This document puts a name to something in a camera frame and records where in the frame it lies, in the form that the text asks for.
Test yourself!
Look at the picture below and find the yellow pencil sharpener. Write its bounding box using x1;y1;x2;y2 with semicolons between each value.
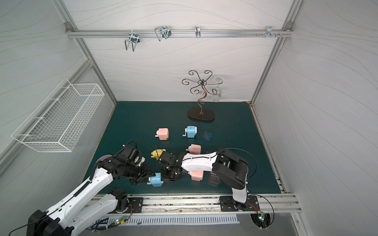
151;148;166;160

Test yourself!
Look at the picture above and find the pink sharpener front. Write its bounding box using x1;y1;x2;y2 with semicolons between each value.
191;171;204;182

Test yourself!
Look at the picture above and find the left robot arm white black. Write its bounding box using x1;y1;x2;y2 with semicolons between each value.
26;146;155;236

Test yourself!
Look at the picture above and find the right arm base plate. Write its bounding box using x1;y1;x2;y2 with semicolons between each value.
219;195;260;212

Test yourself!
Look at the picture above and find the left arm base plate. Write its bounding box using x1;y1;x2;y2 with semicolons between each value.
115;197;143;214

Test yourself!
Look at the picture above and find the clear wine glass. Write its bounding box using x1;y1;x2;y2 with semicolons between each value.
211;78;223;102

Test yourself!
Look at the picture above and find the metal hook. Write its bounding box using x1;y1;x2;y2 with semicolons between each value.
125;32;140;52
195;26;201;38
256;27;282;38
154;26;172;41

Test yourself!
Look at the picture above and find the brown scroll metal stand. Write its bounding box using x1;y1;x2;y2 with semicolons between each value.
182;70;215;122

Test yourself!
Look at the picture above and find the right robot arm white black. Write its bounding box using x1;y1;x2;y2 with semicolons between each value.
152;148;249;204

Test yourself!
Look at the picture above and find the blue sharpener front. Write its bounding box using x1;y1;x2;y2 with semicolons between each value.
147;173;164;187

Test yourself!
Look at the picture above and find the clear blue tray back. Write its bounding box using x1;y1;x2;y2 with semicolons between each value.
202;131;213;142

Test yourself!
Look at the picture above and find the pink sharpener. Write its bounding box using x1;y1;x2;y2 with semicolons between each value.
186;144;201;154
155;128;169;141
191;171;204;182

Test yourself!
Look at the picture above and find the white wire basket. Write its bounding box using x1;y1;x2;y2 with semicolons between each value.
11;78;104;152

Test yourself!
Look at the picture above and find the blue sharpener back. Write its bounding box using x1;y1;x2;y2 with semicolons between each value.
183;125;197;138

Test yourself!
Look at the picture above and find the metal hook right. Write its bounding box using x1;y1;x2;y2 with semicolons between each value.
256;27;282;38

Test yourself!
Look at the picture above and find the clear dark red tray front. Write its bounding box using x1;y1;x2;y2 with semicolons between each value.
208;173;221;185

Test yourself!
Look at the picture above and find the aluminium front rail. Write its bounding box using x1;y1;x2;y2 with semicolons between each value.
132;193;302;216

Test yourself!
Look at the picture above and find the blue sharpener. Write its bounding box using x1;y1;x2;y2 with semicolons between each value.
147;173;164;187
183;125;197;138

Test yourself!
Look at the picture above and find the dark green table mat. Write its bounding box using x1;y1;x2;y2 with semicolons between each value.
93;101;281;194

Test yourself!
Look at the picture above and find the aluminium crossbar rail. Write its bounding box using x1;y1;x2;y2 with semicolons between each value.
66;28;294;39

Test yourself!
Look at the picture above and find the purple bowl left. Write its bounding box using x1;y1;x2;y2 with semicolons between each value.
95;154;112;165

